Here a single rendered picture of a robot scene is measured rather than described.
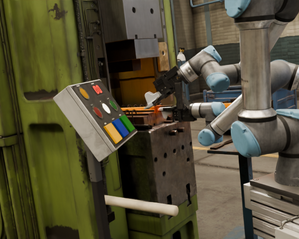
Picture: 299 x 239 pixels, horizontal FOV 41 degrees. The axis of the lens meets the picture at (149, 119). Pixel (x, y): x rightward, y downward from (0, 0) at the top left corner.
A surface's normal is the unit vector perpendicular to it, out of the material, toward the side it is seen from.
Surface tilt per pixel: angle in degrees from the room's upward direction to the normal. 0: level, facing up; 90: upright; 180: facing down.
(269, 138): 95
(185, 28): 90
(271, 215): 90
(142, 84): 90
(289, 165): 72
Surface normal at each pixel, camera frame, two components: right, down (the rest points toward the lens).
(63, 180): -0.59, 0.18
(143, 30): 0.80, 0.00
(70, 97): -0.20, 0.16
